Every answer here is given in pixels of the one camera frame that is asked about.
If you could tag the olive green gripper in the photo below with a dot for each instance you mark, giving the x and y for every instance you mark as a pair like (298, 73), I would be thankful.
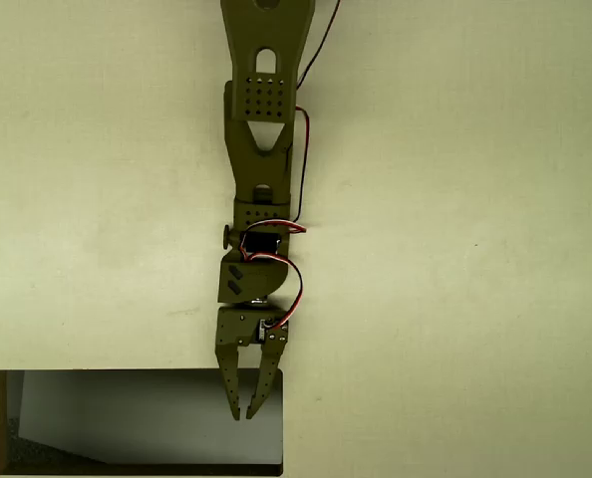
(236, 331)

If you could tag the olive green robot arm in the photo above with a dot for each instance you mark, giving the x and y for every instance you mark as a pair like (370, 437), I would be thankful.
(258, 164)

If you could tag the dark rectangular bin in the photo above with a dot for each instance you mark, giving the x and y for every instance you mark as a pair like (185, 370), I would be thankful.
(126, 423)

